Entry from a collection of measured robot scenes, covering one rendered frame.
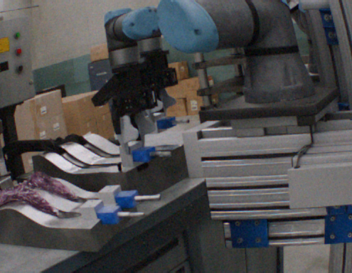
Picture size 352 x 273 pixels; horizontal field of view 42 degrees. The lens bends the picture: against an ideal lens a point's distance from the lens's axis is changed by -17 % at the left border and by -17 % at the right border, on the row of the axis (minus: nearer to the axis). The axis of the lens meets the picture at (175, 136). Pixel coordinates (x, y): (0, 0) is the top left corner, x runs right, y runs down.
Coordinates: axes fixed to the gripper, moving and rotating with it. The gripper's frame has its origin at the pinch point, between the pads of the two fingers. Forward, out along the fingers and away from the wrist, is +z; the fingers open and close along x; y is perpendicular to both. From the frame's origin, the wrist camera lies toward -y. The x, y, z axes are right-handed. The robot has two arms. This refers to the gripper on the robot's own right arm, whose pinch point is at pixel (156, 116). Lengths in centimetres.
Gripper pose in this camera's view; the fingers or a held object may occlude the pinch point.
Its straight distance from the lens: 160.7
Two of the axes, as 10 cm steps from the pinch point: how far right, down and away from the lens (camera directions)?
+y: 8.3, -0.5, -5.6
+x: 5.3, -2.4, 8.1
